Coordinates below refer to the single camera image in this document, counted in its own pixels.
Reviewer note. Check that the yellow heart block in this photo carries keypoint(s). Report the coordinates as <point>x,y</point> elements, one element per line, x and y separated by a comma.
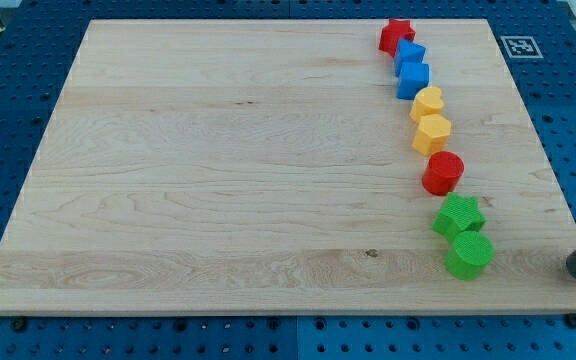
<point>427,101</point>

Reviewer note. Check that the yellow hexagon block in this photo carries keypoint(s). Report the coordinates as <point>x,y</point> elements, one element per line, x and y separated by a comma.
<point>432,134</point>

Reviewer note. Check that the red cylinder block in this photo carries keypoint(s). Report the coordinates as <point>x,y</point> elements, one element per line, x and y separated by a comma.
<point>443,172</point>

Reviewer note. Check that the wooden board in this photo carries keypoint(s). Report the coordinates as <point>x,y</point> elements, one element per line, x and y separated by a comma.
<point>266,167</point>

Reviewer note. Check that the blue cube block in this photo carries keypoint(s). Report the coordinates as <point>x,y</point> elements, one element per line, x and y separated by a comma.
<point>413,78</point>

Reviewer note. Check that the blue triangle block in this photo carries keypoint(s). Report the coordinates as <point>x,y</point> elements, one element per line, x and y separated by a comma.
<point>407,51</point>

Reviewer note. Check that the red star block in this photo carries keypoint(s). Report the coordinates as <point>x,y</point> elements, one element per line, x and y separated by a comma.
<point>393,32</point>

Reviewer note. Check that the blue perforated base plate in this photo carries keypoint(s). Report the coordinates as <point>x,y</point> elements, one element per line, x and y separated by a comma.
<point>36,52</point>

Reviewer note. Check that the green cylinder block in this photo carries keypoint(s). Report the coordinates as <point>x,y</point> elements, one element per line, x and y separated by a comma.
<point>468,255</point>

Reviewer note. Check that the white fiducial marker tag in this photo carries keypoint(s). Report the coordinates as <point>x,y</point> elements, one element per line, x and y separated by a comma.
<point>521,47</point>

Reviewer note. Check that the green star block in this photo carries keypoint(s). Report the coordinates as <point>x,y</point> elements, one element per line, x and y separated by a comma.
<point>458,214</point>

